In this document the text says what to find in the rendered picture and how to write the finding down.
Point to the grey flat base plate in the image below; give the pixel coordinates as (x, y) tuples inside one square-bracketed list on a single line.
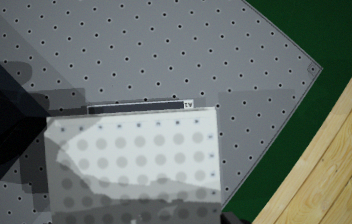
[(69, 54)]

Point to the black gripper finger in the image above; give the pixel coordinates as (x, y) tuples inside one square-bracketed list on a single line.
[(230, 218)]

